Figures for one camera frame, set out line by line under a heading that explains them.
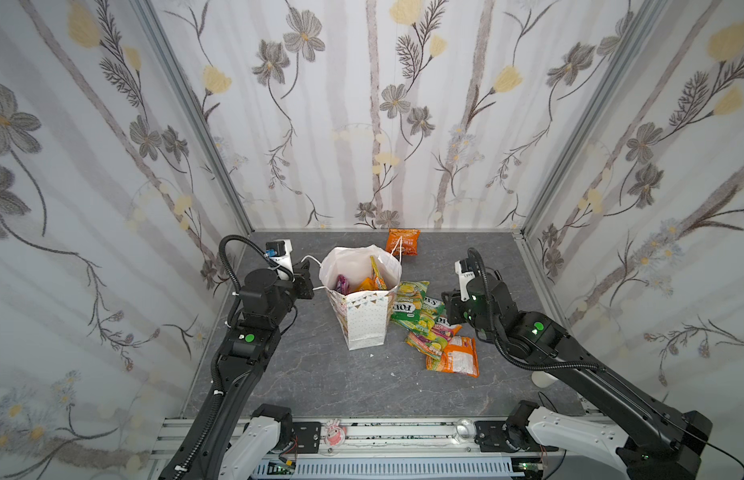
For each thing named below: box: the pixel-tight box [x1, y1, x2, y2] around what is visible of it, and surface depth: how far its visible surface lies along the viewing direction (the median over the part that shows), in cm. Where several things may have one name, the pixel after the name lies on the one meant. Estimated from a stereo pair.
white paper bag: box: [319, 244, 402, 351], surface depth 84 cm
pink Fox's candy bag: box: [406, 317, 463, 359], surface depth 88 cm
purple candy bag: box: [335, 274, 350, 295], surface depth 90 cm
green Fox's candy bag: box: [390, 280, 445, 335], surface depth 95 cm
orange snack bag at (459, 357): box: [426, 336, 480, 378], surface depth 86 cm
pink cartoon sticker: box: [325, 418, 346, 447], surface depth 74 cm
